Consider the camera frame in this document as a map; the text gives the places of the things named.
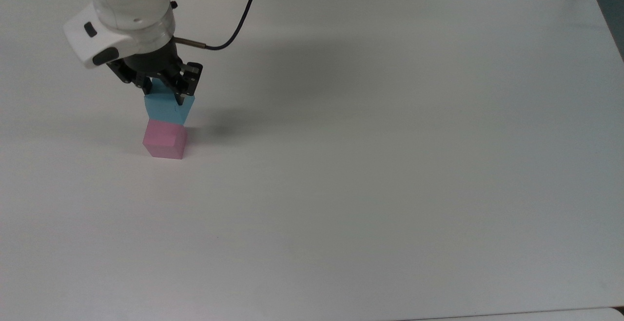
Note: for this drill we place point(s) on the blue cube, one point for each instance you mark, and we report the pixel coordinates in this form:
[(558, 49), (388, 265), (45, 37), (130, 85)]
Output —
[(165, 109)]

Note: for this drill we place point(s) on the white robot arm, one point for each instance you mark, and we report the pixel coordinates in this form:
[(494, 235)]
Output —
[(124, 11)]

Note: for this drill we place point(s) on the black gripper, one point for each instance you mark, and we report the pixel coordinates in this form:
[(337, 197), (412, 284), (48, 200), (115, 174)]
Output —
[(151, 65)]

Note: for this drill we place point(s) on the pink cube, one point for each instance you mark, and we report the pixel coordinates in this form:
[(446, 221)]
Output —
[(163, 140)]

